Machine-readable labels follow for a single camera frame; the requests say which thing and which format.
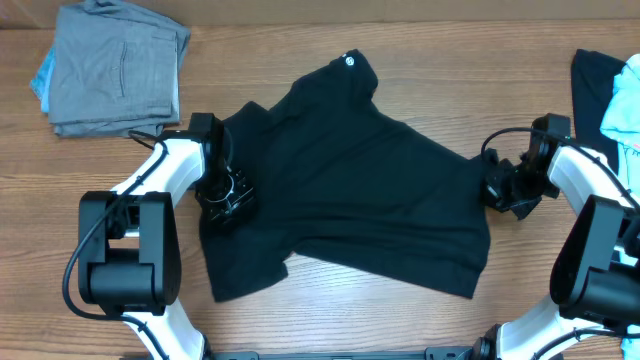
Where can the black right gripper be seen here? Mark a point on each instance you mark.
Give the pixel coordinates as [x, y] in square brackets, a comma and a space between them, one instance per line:
[498, 187]

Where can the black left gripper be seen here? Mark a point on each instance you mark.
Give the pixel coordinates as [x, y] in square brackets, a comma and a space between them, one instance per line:
[226, 214]

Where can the black t-shirt with logo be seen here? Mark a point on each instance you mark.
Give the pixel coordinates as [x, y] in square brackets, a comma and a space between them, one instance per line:
[338, 180]

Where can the light blue printed shirt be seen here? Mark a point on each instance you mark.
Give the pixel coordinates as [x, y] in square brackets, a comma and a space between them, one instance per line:
[621, 123]

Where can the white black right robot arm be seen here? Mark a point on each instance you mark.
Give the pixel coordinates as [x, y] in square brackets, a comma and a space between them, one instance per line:
[594, 284]

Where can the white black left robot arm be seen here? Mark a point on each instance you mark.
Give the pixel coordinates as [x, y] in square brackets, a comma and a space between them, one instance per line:
[128, 260]

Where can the black garment at right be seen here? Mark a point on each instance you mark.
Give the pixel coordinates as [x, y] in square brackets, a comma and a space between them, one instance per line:
[592, 78]

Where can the folded grey trousers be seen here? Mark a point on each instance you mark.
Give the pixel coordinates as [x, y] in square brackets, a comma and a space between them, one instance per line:
[116, 70]

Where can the folded light blue garment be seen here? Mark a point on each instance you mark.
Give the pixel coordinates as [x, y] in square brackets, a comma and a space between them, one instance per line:
[40, 84]

